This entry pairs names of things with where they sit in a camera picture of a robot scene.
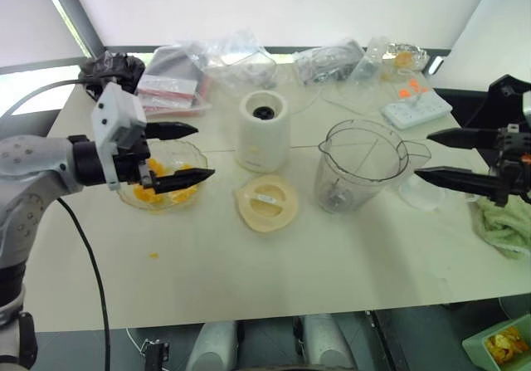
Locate red and white package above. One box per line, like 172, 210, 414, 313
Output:
135, 75, 213, 119

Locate black table frame bar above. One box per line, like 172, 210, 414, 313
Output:
364, 309, 418, 371

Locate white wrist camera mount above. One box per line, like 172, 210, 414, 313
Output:
520, 90, 531, 131
90, 82, 148, 192

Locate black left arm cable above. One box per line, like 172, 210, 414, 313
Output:
0, 78, 112, 371

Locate light green towel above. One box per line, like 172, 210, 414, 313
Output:
471, 196, 531, 261

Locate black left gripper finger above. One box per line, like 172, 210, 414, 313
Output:
149, 168, 217, 196
145, 120, 200, 142

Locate yellow food pieces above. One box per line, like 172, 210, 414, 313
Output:
485, 326, 531, 367

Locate clear bag with cables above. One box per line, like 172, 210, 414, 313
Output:
293, 37, 369, 85

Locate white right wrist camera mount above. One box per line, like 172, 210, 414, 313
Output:
520, 90, 531, 131

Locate black crumpled cloth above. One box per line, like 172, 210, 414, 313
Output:
79, 51, 147, 98

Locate orange plug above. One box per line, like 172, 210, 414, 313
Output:
397, 78, 431, 100

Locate small clear plastic bag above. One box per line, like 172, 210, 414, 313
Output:
351, 36, 396, 84

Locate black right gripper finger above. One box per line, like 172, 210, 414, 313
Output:
426, 128, 499, 151
413, 167, 511, 207

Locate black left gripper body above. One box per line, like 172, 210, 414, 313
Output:
114, 135, 158, 194

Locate foil tray with food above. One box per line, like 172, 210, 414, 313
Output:
384, 41, 431, 73

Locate thin white cable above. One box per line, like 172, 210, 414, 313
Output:
290, 81, 399, 120

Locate black table clamp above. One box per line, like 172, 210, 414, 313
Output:
141, 338, 172, 371

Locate clear plastic cap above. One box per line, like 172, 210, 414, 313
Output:
397, 171, 446, 211

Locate dark grey window pillar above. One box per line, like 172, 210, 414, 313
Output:
36, 0, 107, 59

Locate clear bag with plastic container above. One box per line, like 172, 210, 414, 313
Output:
188, 29, 280, 92

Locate dark window sill rail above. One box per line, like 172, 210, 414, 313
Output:
101, 45, 452, 63

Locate clear glass bowl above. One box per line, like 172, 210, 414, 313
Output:
117, 139, 209, 215

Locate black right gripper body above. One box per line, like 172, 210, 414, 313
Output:
493, 124, 531, 204

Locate white blender base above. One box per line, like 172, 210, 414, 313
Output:
235, 90, 292, 173

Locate white power strip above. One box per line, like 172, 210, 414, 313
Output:
381, 91, 454, 130

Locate cream blender lid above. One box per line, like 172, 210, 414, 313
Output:
233, 173, 301, 234

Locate grey rounded robot leg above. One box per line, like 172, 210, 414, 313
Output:
185, 320, 239, 371
301, 313, 359, 371

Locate green plastic bin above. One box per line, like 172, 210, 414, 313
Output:
461, 312, 531, 371

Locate grey zip bag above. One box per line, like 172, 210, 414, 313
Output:
146, 45, 208, 98

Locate clear blender jar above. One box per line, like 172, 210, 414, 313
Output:
313, 119, 433, 215

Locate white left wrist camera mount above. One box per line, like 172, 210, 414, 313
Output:
90, 82, 148, 192

